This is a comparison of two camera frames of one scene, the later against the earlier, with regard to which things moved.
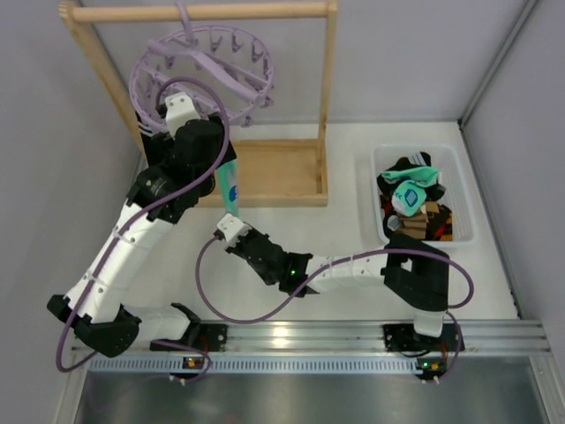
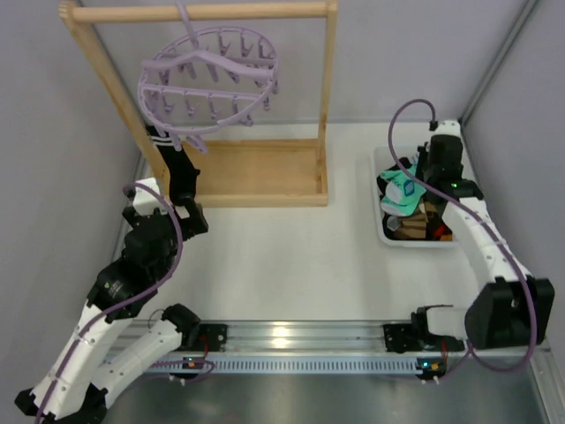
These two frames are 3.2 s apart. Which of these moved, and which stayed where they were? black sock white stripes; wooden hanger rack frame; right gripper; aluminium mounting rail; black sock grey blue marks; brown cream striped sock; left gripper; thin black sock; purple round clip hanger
Moved: purple round clip hanger; right gripper; left gripper; black sock grey blue marks; thin black sock
Stayed: brown cream striped sock; aluminium mounting rail; wooden hanger rack frame; black sock white stripes
